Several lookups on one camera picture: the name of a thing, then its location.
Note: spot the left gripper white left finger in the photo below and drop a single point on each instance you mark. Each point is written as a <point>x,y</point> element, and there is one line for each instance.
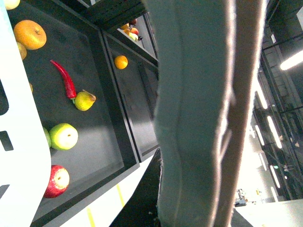
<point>26,168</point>

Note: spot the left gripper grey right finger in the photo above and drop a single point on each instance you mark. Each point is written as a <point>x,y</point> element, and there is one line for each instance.
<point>208,53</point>

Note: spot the black metal shelf rack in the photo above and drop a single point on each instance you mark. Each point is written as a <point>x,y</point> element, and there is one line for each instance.
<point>105,152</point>

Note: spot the red apple near tray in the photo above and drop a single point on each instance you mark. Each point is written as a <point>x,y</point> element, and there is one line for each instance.
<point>58,182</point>

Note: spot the green avocado front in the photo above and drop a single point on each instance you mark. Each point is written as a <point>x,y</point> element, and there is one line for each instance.
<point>48,138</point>

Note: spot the bright green apple near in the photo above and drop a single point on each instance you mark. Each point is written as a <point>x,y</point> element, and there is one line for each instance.
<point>63,136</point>

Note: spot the red chili pepper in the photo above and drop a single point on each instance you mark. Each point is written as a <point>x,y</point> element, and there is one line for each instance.
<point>68,83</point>

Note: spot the yellow green pear near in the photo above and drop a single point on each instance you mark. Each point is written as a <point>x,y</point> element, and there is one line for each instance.
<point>84,100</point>

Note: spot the brown kiwi upper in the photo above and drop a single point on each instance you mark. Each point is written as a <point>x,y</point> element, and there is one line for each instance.
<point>22,50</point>

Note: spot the golden russet apple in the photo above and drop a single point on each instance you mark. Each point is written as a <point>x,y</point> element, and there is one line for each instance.
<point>30,34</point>

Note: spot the white pear with stem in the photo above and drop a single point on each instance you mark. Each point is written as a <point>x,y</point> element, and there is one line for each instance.
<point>11,4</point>

